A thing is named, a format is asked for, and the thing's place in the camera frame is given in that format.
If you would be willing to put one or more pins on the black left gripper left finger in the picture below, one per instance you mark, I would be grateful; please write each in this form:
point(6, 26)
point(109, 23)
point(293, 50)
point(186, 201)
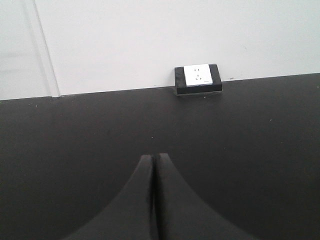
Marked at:
point(128, 216)

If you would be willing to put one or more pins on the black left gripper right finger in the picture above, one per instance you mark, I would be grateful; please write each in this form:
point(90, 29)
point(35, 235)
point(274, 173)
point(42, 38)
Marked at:
point(181, 214)

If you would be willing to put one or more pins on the black and white power socket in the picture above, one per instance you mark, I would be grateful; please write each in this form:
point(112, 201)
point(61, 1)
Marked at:
point(197, 79)

